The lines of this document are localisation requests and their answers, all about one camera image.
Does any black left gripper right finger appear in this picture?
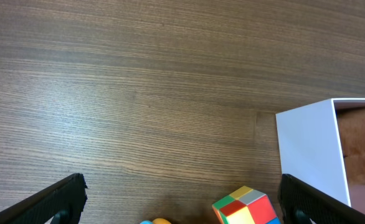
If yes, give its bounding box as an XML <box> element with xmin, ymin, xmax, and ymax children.
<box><xmin>278</xmin><ymin>174</ymin><xmax>365</xmax><ymax>224</ymax></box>

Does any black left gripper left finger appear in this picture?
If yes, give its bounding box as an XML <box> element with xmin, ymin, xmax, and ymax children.
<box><xmin>0</xmin><ymin>173</ymin><xmax>87</xmax><ymax>224</ymax></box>

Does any white box pink interior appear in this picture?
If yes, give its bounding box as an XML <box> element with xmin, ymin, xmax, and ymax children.
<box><xmin>276</xmin><ymin>98</ymin><xmax>365</xmax><ymax>214</ymax></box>

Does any brown plush bear toy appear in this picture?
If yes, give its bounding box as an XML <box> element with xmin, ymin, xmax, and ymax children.
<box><xmin>337</xmin><ymin>108</ymin><xmax>365</xmax><ymax>185</ymax></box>

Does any colourful puzzle cube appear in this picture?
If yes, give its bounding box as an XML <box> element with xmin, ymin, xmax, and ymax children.
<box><xmin>212</xmin><ymin>186</ymin><xmax>281</xmax><ymax>224</ymax></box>

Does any orange blue duck toy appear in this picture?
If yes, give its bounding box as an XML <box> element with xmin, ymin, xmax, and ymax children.
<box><xmin>140</xmin><ymin>218</ymin><xmax>171</xmax><ymax>224</ymax></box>

